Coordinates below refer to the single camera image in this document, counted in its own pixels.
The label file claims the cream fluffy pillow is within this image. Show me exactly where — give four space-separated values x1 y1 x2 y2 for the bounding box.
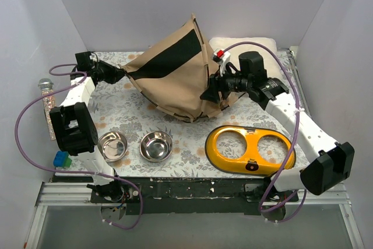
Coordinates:
209 36 280 79

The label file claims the black tent pole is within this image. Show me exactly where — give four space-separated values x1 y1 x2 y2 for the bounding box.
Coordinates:
136 13 222 124

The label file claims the beige fabric pet tent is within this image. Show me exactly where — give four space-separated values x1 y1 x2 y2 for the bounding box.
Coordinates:
118 13 241 124

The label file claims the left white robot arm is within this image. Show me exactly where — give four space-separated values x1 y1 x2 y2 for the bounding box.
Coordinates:
50 51 128 202

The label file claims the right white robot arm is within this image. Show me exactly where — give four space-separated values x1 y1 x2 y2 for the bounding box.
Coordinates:
200 50 354 201

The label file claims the floral table mat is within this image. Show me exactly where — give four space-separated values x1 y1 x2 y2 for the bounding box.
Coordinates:
55 50 324 180

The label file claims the glitter toy microphone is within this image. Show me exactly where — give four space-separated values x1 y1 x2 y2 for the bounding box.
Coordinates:
38 78 56 141

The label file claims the left steel bowl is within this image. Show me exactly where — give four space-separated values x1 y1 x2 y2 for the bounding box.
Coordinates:
97 131 128 163

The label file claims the steel bowl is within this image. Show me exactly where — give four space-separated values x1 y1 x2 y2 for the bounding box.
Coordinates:
139 131 173 163
97 131 128 163

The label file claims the yellow double bowl holder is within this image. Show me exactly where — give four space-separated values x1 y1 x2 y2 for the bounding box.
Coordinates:
205 125 291 177

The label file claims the right steel bowl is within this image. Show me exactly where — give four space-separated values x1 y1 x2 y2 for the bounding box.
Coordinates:
139 131 173 163

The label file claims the blue green toy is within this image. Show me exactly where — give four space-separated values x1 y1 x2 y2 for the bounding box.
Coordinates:
53 151 72 168

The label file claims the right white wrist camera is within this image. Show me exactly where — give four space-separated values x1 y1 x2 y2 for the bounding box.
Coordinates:
212 49 231 76

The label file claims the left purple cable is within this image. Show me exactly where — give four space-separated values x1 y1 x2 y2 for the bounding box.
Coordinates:
14 62 144 231

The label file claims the purple cable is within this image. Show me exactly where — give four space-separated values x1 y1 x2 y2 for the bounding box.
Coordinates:
14 62 144 231
223 41 307 223

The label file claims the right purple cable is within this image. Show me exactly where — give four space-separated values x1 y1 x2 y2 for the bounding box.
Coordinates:
223 41 307 223

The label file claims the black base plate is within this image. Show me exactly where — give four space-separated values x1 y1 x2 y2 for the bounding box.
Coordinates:
51 174 335 216

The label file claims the aluminium frame rail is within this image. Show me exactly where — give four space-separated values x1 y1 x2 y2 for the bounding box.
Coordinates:
24 180 365 249

